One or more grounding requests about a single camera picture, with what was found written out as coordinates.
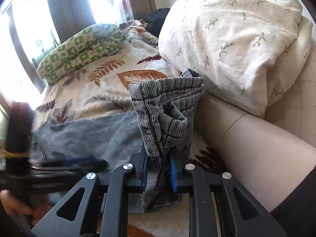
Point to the black garment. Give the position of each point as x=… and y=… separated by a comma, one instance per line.
x=156, y=22

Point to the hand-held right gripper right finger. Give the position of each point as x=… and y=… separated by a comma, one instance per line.
x=174, y=177

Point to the leaf-printed bed blanket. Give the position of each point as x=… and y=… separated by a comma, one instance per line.
x=98, y=84

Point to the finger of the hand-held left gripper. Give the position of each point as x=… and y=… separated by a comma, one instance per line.
x=79, y=160
x=81, y=169

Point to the green checked folded quilt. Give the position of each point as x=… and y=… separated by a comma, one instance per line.
x=79, y=51

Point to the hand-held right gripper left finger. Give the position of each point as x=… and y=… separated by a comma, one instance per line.
x=145, y=175

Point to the wooden window post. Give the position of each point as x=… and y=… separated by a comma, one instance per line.
x=70, y=7

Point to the white floral pillow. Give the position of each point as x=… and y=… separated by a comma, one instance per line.
x=234, y=42

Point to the person's left hand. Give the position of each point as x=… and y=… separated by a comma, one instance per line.
x=17, y=203

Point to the dark cloth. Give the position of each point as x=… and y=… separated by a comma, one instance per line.
x=298, y=207

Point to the grey denim pants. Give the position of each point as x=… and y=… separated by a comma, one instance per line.
x=163, y=118

